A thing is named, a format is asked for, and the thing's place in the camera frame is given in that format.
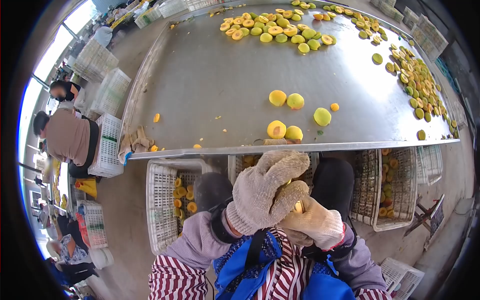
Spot person's left thumb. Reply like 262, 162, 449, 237
271, 181, 310, 225

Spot person's right fingers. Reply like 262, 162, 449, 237
278, 195, 319, 247

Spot folding stool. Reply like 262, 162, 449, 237
404, 193, 446, 251

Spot black wrist band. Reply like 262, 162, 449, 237
208, 202, 241, 244
302, 221, 359, 263

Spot yellow-green peach half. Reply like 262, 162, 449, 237
286, 93, 305, 111

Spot person's left hand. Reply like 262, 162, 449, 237
225, 150, 311, 236

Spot person's right hand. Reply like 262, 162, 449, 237
278, 195, 346, 251

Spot white bucket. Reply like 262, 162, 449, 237
89, 247, 115, 270

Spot person's body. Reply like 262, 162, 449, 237
148, 227, 392, 300

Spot pile of halved peaches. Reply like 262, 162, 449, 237
219, 7, 337, 54

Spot person's left fingers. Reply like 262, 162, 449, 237
255, 150, 311, 185

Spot beige cloth gloves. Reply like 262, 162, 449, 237
117, 125, 155, 166

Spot stack of white crates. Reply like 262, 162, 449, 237
91, 67, 132, 116
410, 14, 449, 62
72, 37, 119, 84

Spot long heap of peach halves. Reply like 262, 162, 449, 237
385, 43, 460, 140

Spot yellow peach half with pit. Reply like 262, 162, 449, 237
266, 120, 287, 140

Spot yellow bag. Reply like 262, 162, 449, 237
74, 178, 98, 200

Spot row of peach halves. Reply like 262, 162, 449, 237
290, 0, 390, 45

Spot white plastic crate with peaches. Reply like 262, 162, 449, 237
145, 158, 214, 256
350, 147, 418, 232

